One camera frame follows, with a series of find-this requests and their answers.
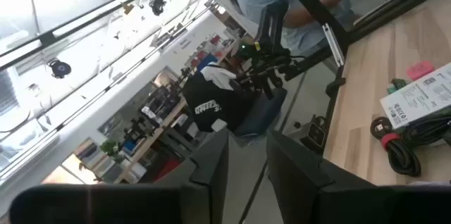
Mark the black ceiling device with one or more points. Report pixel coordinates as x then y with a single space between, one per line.
60 68
158 1

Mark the green potted plant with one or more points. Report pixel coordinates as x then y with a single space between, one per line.
111 147

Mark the wooden shelf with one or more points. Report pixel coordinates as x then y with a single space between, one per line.
155 136

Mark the black frame bracket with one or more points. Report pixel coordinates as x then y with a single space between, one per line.
334 87

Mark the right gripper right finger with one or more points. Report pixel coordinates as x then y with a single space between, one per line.
317 196

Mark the silver metal strip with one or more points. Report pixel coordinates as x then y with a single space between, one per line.
334 46

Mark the black metal table frame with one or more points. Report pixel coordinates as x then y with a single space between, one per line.
317 5

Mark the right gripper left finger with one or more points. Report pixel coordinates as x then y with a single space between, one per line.
197 203

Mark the red plastic block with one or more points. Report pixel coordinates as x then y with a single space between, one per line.
420 70

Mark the white printed product box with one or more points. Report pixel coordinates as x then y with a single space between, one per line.
419 97

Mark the white cloth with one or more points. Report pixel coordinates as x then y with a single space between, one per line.
218 74

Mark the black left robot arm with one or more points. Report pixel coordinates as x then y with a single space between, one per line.
271 26

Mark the dark blue chair seat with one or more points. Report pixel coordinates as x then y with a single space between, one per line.
262 111

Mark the black printed fabric bag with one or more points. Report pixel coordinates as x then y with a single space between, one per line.
211 104

